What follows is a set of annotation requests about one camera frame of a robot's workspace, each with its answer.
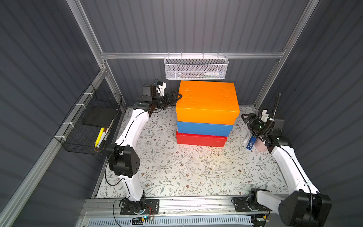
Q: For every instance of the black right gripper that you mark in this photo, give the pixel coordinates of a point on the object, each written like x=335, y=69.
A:
x=252, y=123

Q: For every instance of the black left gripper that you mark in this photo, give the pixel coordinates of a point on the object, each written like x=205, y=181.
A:
x=169, y=97

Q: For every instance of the orange shoebox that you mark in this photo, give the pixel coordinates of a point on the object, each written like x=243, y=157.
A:
x=207, y=102

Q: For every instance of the blue shoebox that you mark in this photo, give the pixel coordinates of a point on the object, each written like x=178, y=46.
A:
x=204, y=129

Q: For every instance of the red shoebox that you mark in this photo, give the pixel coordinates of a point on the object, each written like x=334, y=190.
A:
x=201, y=140

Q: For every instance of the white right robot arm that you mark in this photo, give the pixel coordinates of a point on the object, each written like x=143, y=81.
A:
x=305, y=206

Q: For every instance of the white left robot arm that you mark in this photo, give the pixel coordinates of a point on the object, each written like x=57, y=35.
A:
x=123, y=159

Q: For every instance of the blue stapler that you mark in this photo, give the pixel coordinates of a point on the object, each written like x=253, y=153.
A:
x=251, y=142

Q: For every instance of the pink pen cup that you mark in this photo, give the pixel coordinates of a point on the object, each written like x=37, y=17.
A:
x=260, y=146

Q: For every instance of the white marker in mesh basket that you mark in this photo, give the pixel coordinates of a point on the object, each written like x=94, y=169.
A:
x=216, y=75

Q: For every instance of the floral patterned table mat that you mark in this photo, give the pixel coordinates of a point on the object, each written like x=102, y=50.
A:
x=171, y=169

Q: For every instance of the black notebook in basket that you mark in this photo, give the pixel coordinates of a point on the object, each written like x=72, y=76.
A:
x=100, y=116

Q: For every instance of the yellow highlighter marker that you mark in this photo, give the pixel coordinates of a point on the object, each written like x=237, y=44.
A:
x=99, y=137

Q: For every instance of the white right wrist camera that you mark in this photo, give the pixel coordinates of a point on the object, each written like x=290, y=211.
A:
x=264, y=115

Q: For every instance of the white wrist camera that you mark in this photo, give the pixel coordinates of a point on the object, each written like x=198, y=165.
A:
x=161, y=86
x=264, y=115

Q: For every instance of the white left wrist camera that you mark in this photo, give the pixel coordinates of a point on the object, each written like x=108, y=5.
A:
x=161, y=86

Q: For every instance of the white wire mesh basket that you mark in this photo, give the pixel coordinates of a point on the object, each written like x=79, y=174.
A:
x=192, y=67

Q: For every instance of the black wire wall basket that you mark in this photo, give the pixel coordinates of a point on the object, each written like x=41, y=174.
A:
x=78, y=138

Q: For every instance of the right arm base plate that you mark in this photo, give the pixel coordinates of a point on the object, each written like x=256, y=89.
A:
x=244, y=204

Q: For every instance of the white perforated cable duct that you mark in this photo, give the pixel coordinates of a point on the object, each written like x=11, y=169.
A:
x=172, y=221

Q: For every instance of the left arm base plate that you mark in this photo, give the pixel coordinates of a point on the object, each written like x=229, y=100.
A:
x=143, y=207

